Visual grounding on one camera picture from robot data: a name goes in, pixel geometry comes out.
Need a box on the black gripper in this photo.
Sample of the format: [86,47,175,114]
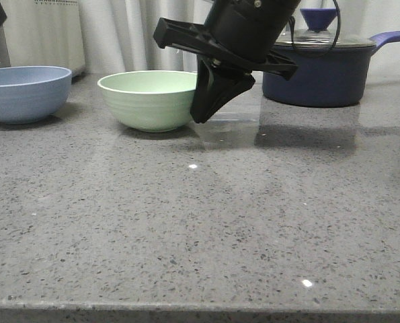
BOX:
[153,1,300,123]

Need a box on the green bowl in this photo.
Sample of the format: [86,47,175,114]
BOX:
[97,70,197,133]

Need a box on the blue bowl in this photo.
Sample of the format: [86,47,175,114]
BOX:
[0,66,72,124]

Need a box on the clear plastic food container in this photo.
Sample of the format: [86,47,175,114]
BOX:
[177,50,262,124]

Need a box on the white toaster appliance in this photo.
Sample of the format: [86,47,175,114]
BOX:
[0,0,85,76]

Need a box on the dark blue saucepan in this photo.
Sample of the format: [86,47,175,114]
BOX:
[262,31,400,108]

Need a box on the white curtain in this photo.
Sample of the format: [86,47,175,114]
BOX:
[78,1,400,74]

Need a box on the glass lid with blue knob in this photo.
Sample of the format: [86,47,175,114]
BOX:
[275,8,375,49]

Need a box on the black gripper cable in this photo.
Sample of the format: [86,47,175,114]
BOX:
[286,0,341,59]

